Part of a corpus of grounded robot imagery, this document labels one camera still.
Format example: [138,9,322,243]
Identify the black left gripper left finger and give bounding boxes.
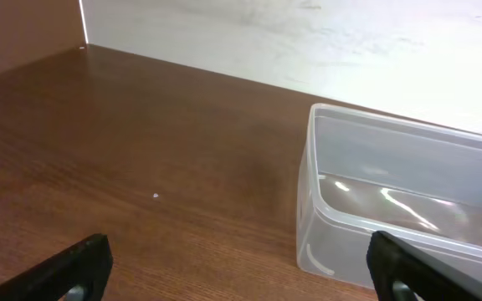
[0,233,113,301]

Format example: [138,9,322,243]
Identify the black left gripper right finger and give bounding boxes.
[367,231,482,301]

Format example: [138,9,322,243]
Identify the clear plastic storage container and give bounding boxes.
[296,104,482,288]

